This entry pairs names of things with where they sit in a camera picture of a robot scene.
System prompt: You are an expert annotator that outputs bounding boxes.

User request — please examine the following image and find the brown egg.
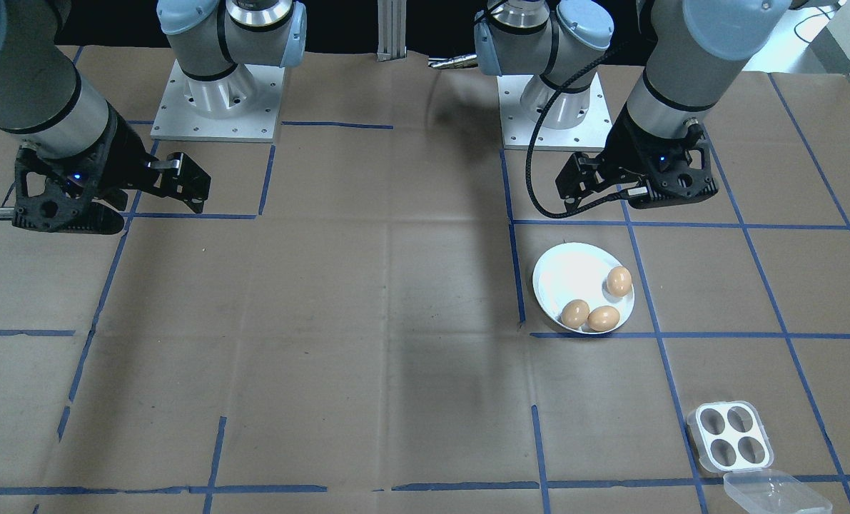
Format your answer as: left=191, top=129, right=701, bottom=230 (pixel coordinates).
left=560, top=299, right=591, bottom=330
left=587, top=306, right=621, bottom=333
left=606, top=266, right=634, bottom=298

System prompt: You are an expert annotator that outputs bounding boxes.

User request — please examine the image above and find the white round plate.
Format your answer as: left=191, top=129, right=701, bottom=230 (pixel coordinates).
left=532, top=241, right=636, bottom=335

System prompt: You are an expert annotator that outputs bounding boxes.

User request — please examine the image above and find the clear plastic egg carton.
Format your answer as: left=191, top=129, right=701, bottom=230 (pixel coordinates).
left=686, top=400, right=834, bottom=514

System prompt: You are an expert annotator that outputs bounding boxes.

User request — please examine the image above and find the white square base plate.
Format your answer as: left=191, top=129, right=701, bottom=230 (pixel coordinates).
left=500, top=71, right=618, bottom=152
left=150, top=61, right=286, bottom=143

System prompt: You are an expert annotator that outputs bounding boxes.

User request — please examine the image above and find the aluminium frame post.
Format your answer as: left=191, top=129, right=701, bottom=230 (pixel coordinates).
left=377, top=0, right=408, bottom=63

